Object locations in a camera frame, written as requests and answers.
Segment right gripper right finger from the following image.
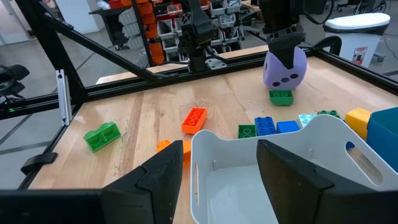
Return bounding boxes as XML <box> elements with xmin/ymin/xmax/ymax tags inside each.
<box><xmin>256</xmin><ymin>139</ymin><xmax>358</xmax><ymax>224</ymax></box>

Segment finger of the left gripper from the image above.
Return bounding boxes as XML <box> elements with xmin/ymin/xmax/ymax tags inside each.
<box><xmin>266</xmin><ymin>26</ymin><xmax>306</xmax><ymax>70</ymax></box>

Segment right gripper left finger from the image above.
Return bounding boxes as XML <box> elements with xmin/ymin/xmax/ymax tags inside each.
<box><xmin>101</xmin><ymin>139</ymin><xmax>184</xmax><ymax>224</ymax></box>

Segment purple foam die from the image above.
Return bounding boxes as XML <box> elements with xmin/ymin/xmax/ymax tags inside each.
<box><xmin>262</xmin><ymin>46</ymin><xmax>308</xmax><ymax>91</ymax></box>

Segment large orange peg block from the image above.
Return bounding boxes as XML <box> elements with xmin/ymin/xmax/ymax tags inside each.
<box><xmin>156</xmin><ymin>139</ymin><xmax>192</xmax><ymax>169</ymax></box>

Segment orange toy brick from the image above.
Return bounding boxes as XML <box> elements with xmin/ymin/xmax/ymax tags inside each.
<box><xmin>181</xmin><ymin>107</ymin><xmax>208</xmax><ymax>135</ymax></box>

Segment small green toy brick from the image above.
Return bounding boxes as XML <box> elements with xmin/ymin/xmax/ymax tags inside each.
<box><xmin>269</xmin><ymin>89</ymin><xmax>294</xmax><ymax>106</ymax></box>

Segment white plastic bin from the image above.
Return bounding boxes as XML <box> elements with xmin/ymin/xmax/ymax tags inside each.
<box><xmin>189</xmin><ymin>114</ymin><xmax>398</xmax><ymax>224</ymax></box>

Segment light cyan toy brick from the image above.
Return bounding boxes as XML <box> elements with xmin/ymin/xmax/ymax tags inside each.
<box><xmin>297</xmin><ymin>113</ymin><xmax>317</xmax><ymax>128</ymax></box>

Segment white pedal trash can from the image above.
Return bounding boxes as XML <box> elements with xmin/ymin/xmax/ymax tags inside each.
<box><xmin>323</xmin><ymin>12</ymin><xmax>391</xmax><ymax>68</ymax></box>

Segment large green peg block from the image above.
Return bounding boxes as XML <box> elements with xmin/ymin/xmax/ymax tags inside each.
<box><xmin>83</xmin><ymin>121</ymin><xmax>122</xmax><ymax>153</ymax></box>

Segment yellow toy brick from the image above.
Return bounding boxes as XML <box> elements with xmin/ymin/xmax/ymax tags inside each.
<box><xmin>344</xmin><ymin>107</ymin><xmax>373</xmax><ymax>140</ymax></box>

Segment teal plastic bin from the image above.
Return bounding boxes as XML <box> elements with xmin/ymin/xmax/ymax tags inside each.
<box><xmin>366</xmin><ymin>106</ymin><xmax>398</xmax><ymax>174</ymax></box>

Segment silver aluminium plate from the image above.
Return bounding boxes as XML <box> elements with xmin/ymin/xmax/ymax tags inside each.
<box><xmin>55</xmin><ymin>68</ymin><xmax>72</xmax><ymax>127</ymax></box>

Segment storage shelf with bins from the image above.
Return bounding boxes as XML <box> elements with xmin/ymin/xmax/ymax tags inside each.
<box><xmin>88</xmin><ymin>0</ymin><xmax>268</xmax><ymax>67</ymax></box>

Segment black equipment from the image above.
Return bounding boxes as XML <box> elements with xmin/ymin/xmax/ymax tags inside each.
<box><xmin>0</xmin><ymin>63</ymin><xmax>31</xmax><ymax>105</ymax></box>

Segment white arm base bracket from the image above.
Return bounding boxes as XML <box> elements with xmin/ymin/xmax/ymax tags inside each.
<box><xmin>205</xmin><ymin>57</ymin><xmax>228</xmax><ymax>70</ymax></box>

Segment black frame clamp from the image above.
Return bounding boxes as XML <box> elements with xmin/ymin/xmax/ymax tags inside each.
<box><xmin>21</xmin><ymin>152</ymin><xmax>58</xmax><ymax>175</ymax></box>

